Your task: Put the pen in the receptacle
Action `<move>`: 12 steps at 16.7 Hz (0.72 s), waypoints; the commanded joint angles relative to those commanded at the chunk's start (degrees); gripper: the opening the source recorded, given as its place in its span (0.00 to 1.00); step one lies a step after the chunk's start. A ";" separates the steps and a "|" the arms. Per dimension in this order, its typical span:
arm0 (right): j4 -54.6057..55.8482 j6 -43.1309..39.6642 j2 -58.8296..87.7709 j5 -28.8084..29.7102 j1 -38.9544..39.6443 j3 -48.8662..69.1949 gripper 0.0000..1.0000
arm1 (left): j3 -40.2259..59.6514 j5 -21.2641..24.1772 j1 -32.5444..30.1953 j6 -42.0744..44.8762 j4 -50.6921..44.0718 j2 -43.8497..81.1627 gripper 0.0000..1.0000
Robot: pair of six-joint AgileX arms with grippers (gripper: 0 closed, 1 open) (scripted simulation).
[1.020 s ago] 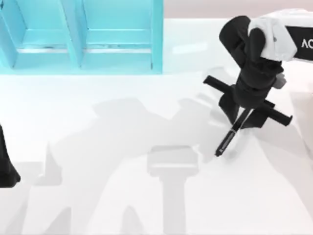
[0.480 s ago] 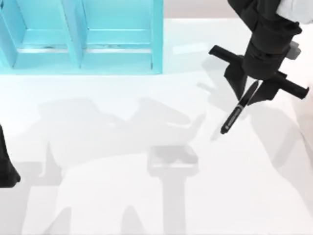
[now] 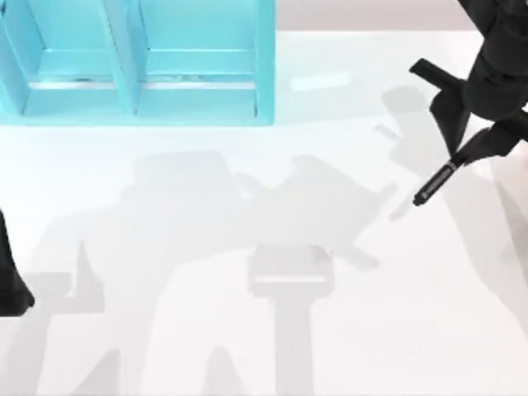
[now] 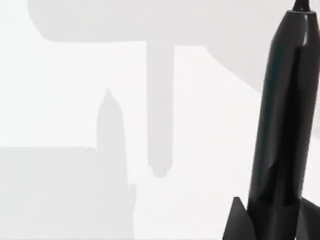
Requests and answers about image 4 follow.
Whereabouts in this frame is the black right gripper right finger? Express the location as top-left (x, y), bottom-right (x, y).
top-left (297, 198), bottom-right (320, 240)

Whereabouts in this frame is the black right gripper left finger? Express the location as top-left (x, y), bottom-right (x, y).
top-left (221, 196), bottom-right (252, 240)

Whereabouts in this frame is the black glossy tapered bottle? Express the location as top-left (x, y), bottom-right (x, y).
top-left (246, 0), bottom-right (320, 240)

